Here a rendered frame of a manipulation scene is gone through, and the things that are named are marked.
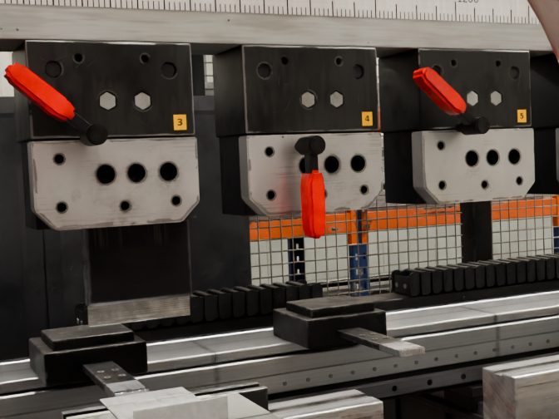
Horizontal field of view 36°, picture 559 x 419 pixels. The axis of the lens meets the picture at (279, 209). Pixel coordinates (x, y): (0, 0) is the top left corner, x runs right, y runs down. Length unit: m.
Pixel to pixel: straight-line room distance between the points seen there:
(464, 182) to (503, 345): 0.47
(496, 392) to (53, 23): 0.65
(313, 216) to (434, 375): 0.54
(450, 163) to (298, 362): 0.38
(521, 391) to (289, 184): 0.39
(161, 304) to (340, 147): 0.24
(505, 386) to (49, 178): 0.58
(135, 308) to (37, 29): 0.27
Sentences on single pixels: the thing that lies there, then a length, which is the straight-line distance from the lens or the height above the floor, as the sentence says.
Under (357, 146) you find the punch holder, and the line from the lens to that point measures 0.88.
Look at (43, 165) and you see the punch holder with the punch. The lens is 0.77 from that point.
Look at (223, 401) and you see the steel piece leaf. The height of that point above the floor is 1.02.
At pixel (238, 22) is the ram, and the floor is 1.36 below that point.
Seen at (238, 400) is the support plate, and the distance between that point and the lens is 0.85.
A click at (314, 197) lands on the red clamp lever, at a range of 0.81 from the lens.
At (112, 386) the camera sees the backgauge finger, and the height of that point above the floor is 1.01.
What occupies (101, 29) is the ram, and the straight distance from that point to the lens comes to 0.80.
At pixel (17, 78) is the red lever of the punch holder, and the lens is 0.73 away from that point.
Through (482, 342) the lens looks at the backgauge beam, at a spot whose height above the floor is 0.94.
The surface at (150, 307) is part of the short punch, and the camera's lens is 0.85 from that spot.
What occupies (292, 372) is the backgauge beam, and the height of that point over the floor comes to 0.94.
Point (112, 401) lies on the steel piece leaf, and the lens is 0.87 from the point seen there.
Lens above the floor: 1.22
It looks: 3 degrees down
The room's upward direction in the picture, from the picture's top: 2 degrees counter-clockwise
